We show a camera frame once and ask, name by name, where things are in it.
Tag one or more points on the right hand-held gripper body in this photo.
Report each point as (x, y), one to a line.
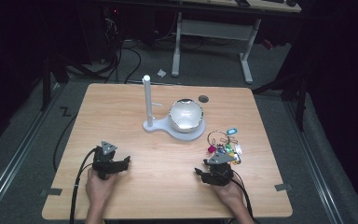
(219, 171)

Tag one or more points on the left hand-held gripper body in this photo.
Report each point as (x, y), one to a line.
(104, 161)

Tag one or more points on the person's right hand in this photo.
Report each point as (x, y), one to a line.
(230, 193)

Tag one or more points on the person's left hand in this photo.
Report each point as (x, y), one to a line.
(99, 189)

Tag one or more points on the white silver bowl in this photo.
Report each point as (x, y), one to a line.
(186, 115)

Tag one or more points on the grey tape strip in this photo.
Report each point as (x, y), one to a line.
(51, 192)
(283, 187)

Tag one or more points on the black round table grommet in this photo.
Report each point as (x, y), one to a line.
(203, 99)

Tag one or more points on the white paper scrap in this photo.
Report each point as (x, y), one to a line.
(161, 73)

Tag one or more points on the black tripod stand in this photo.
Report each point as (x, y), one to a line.
(48, 74)
(295, 87)

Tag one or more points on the black computer tower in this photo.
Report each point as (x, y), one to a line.
(101, 31)

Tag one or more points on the white-legged desk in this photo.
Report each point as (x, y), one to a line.
(214, 29)

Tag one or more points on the white stand with post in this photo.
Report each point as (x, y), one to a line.
(158, 126)

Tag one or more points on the metal floor rail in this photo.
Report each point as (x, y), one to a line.
(18, 149)
(313, 161)

